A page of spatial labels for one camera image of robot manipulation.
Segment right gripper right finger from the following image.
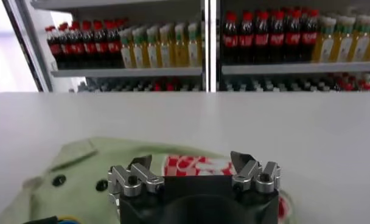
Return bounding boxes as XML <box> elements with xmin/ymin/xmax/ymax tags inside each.
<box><xmin>230</xmin><ymin>151</ymin><xmax>281</xmax><ymax>194</ymax></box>

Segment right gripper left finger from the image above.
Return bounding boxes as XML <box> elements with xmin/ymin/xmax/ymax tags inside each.
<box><xmin>107</xmin><ymin>154</ymin><xmax>166</xmax><ymax>198</ymax></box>

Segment light green t-shirt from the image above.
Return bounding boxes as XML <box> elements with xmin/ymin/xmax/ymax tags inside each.
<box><xmin>0</xmin><ymin>136</ymin><xmax>295</xmax><ymax>224</ymax></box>

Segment grey metal shelving unit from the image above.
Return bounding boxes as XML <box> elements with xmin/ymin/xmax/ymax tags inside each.
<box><xmin>2</xmin><ymin>0</ymin><xmax>210</xmax><ymax>93</ymax></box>
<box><xmin>209</xmin><ymin>0</ymin><xmax>370</xmax><ymax>92</ymax></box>

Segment black slanted pole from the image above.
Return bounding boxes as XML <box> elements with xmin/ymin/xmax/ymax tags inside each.
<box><xmin>2</xmin><ymin>0</ymin><xmax>51</xmax><ymax>93</ymax></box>

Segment yellow and blue wires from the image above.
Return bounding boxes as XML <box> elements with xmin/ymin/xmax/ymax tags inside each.
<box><xmin>57</xmin><ymin>214</ymin><xmax>82</xmax><ymax>224</ymax></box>

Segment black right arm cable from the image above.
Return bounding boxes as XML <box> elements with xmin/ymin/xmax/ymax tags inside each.
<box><xmin>22</xmin><ymin>215</ymin><xmax>58</xmax><ymax>224</ymax></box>

